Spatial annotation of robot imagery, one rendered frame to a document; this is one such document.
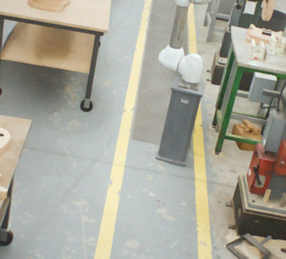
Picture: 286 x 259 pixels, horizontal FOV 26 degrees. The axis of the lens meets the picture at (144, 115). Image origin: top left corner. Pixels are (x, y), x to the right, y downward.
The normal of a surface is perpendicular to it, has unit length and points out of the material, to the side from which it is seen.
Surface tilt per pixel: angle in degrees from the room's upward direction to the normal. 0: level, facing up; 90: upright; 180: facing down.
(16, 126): 0
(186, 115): 90
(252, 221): 90
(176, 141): 90
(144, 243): 0
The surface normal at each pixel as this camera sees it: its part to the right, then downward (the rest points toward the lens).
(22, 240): 0.18, -0.88
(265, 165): -0.05, 0.43
